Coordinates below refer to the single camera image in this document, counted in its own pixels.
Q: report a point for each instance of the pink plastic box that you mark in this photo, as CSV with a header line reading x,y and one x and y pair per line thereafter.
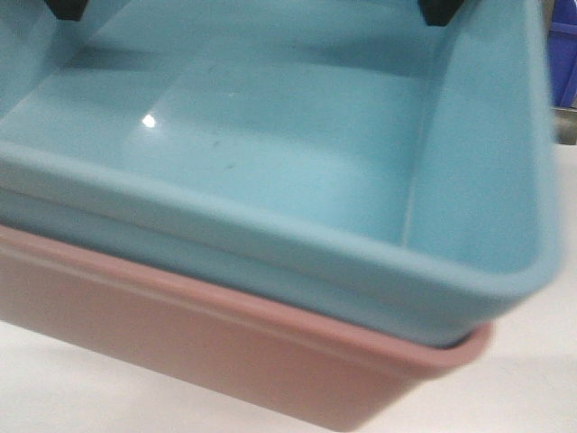
x,y
308,366

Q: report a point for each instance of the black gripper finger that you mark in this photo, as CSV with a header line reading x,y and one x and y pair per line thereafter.
x,y
439,12
67,10

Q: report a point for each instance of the light blue plastic box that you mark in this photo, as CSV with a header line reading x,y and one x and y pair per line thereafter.
x,y
343,157

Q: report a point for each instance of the dark blue storage bin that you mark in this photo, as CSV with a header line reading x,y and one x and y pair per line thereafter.
x,y
561,46

